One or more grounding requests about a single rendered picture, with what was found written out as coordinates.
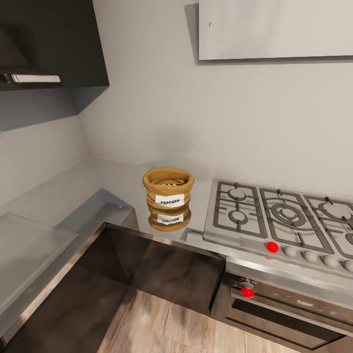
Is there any popcorn bag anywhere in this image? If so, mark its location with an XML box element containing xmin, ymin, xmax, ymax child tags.
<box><xmin>143</xmin><ymin>167</ymin><xmax>195</xmax><ymax>210</ymax></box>

